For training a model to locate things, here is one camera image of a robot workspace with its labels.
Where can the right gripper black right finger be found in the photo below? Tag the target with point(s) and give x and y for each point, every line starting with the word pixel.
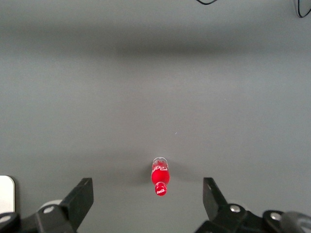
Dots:
pixel 215 204

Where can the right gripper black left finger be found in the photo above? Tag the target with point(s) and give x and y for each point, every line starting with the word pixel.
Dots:
pixel 77 201

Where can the pale pink rectangular tray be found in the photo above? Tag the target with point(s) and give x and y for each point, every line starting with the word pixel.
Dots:
pixel 6 194

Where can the red cola bottle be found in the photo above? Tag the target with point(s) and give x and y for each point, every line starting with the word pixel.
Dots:
pixel 160 176

